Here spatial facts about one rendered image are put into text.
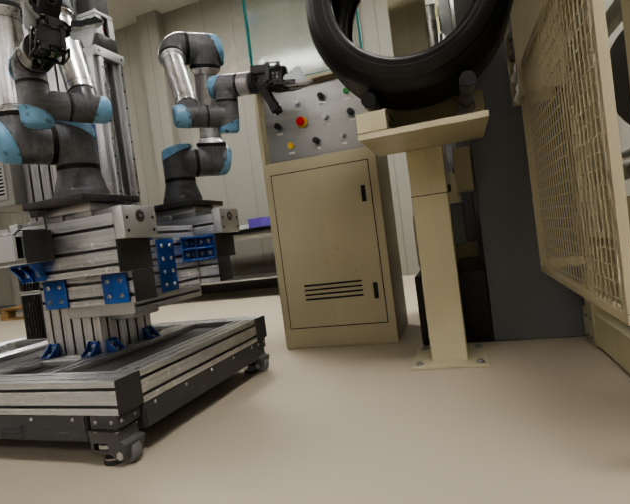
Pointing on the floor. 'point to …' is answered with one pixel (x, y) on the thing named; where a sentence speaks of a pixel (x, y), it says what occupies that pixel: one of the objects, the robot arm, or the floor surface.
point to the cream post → (431, 207)
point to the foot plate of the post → (477, 356)
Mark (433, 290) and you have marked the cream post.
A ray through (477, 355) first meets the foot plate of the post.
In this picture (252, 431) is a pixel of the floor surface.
